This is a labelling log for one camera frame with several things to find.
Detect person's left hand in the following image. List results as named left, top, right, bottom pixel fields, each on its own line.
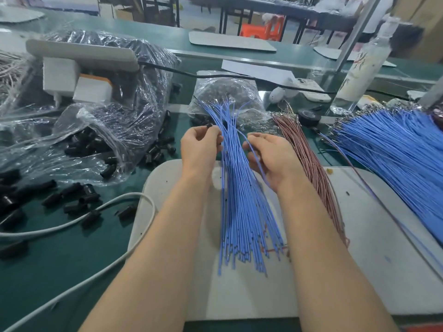
left=180, top=125, right=224, bottom=184

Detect person's right hand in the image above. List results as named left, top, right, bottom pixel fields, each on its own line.
left=244, top=132, right=305, bottom=194

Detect large blue wire pile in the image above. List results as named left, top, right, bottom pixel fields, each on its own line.
left=325, top=103, right=443, bottom=246

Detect pile of black plastic caps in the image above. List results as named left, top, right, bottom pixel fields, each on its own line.
left=0, top=110, right=177, bottom=259

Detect person's right forearm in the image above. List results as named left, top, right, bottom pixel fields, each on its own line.
left=277, top=179, right=399, bottom=332

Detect person's left forearm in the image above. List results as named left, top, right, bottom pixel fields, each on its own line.
left=79, top=172, right=219, bottom=332

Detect black tape roll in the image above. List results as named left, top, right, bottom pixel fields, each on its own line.
left=298, top=108, right=321, bottom=127

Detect small clear plastic bag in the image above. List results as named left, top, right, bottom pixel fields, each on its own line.
left=188, top=71, right=265, bottom=129

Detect large clear plastic bag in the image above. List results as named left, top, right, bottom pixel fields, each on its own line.
left=0, top=30, right=181, bottom=185

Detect white flat device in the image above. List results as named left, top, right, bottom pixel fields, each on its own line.
left=287, top=78, right=333, bottom=103

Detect white paper sheet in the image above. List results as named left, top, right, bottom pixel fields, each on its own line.
left=221, top=60, right=295, bottom=86

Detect white flat tray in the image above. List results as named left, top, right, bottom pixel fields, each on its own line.
left=189, top=31, right=278, bottom=53
left=0, top=5, right=46, bottom=24
left=313, top=46, right=397, bottom=68

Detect white orange charger adapter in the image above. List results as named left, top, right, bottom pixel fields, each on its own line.
left=72, top=74, right=114, bottom=104

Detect white spray bottle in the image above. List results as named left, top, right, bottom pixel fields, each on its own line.
left=331, top=17, right=401, bottom=115

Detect orange plastic stool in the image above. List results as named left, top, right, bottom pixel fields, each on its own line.
left=241, top=15, right=286, bottom=42

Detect white power strip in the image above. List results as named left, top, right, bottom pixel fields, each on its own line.
left=26, top=39, right=141, bottom=73

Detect white work board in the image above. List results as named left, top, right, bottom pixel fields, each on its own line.
left=128, top=159, right=443, bottom=322

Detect blue table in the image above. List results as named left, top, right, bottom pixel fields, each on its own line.
left=21, top=0, right=100, bottom=15

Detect cardboard boxes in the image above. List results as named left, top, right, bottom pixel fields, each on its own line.
left=393, top=0, right=443, bottom=63

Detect orange plastic crate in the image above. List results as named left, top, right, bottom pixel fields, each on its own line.
left=405, top=321, right=443, bottom=332

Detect black power cord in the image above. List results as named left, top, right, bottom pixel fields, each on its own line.
left=138, top=62, right=333, bottom=97

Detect white charging cable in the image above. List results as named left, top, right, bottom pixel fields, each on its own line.
left=0, top=192, right=158, bottom=332

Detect slanted metal frame post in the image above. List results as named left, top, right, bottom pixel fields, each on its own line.
left=335, top=0, right=383, bottom=72

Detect long black-frame table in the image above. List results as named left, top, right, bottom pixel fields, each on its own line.
left=190, top=0, right=357, bottom=44

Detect short metal frame post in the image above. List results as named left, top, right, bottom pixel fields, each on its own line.
left=419, top=76, right=443, bottom=109

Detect bundle of stripped brown wires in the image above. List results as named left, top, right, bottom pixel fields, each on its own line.
left=0, top=52, right=32, bottom=111

